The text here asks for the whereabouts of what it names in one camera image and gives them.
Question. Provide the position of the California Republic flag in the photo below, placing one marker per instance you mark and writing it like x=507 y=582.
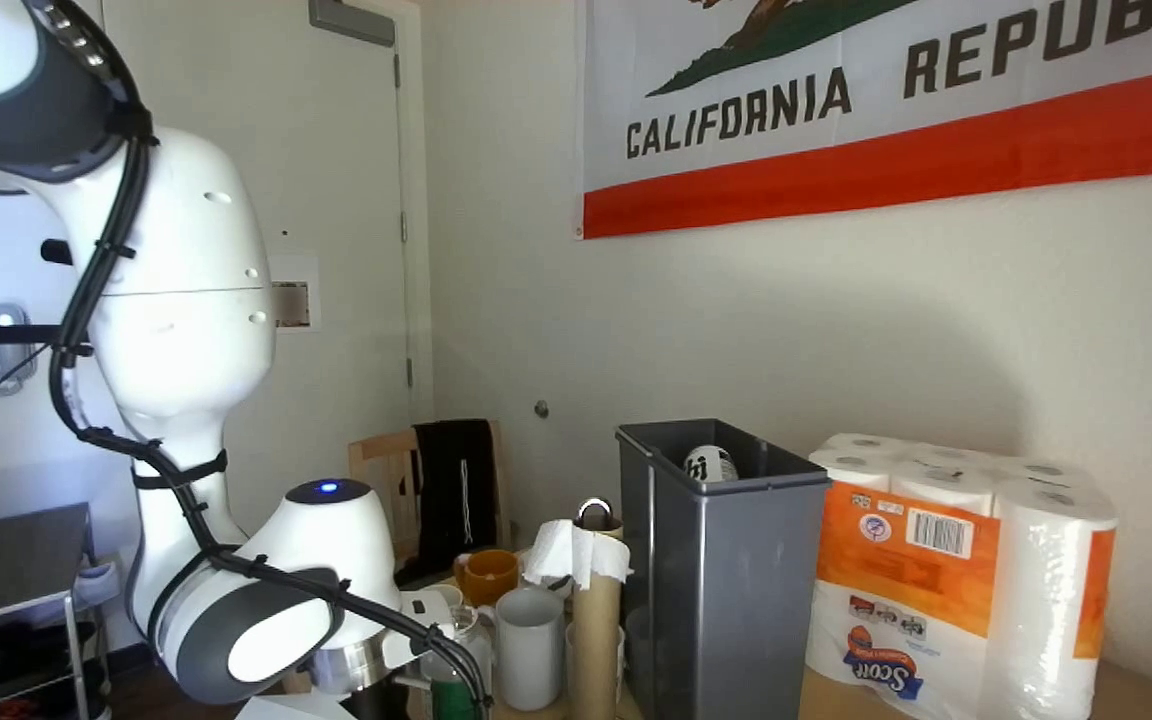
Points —
x=898 y=95

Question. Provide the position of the brown cardboard box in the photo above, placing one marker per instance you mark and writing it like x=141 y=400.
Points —
x=380 y=483

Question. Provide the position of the white paper scrap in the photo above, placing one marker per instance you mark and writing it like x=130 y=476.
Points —
x=579 y=548

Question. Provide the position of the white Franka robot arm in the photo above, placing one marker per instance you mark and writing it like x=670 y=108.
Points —
x=189 y=333

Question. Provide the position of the metal shelf cart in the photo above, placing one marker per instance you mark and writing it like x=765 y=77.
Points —
x=3 y=575

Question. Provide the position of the white door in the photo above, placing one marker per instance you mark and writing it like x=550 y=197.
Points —
x=338 y=202

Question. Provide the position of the crumpled white trash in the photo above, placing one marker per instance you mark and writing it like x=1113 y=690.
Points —
x=708 y=460

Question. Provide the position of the orange mug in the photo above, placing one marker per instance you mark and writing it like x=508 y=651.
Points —
x=484 y=575

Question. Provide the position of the black box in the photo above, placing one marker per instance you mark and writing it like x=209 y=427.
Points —
x=458 y=495

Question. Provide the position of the paper towel pack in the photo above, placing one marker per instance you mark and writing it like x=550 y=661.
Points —
x=962 y=575

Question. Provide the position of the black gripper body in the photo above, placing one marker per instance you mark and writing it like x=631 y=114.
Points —
x=385 y=702

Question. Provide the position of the grey door closer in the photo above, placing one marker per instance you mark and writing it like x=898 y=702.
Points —
x=348 y=21

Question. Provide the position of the white bottle with green label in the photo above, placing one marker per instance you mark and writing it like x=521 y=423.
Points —
x=454 y=699

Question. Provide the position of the grey trash bin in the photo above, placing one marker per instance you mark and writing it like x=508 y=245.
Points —
x=721 y=586

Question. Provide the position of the small wall door stop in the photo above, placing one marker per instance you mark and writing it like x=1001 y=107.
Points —
x=541 y=409

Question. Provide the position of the grey measuring pitcher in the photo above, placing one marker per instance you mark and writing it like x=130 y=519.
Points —
x=527 y=654

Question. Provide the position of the small photo print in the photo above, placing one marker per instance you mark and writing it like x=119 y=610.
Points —
x=289 y=306

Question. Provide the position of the cardboard tube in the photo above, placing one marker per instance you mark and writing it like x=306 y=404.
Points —
x=594 y=647

